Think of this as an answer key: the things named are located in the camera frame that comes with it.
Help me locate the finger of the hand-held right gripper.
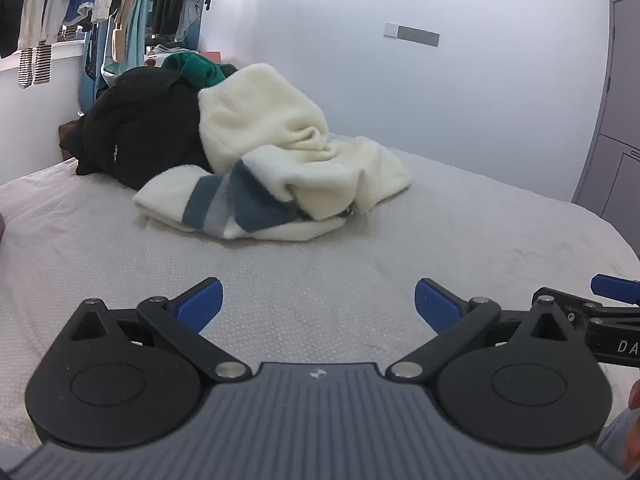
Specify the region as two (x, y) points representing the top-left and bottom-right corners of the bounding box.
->
(532, 286), (608, 333)
(590, 274), (640, 307)

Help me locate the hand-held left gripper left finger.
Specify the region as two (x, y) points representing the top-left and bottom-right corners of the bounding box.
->
(60, 277), (253, 385)

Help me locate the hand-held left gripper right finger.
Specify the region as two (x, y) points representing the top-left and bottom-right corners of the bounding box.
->
(385, 277), (578, 383)

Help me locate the cream sweater with blue stripes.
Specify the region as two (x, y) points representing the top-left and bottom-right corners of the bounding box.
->
(132, 63), (412, 241)

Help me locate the row of hanging clothes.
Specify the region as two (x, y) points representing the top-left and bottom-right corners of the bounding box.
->
(0, 0), (221, 111)

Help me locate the person's right hand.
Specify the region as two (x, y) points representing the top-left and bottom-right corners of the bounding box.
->
(624, 379), (640, 467)

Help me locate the light blue cloth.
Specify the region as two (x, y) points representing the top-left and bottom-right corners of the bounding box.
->
(594, 409), (634, 472)

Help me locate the grey door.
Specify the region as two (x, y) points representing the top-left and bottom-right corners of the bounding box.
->
(571, 0), (640, 248)

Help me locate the black garment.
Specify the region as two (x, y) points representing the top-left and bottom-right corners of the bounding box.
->
(75, 67), (216, 191)

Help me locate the dark brown furniture piece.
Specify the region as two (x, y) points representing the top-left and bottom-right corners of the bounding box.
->
(57, 119), (87, 162)

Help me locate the green garment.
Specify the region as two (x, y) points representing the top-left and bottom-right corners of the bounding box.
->
(161, 52), (240, 88)

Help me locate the white window sill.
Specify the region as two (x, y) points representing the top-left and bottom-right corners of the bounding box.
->
(0, 35), (88, 76)

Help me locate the grey wall panel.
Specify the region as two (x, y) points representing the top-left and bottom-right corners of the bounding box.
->
(398, 24), (441, 48)

